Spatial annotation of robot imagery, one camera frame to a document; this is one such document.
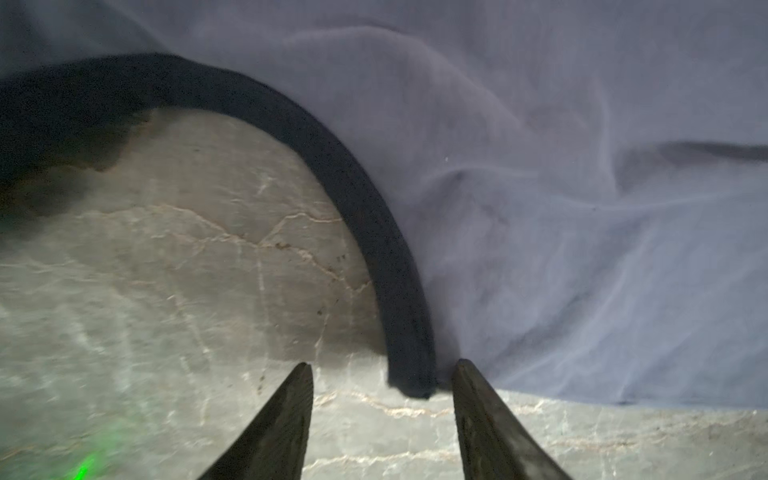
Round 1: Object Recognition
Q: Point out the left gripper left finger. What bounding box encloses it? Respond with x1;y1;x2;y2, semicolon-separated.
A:
200;363;314;480

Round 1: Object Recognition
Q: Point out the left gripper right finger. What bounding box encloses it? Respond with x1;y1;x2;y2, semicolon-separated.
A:
452;359;571;480

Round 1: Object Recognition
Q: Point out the grey blue tank top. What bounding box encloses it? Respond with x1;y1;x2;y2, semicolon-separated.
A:
1;1;767;409

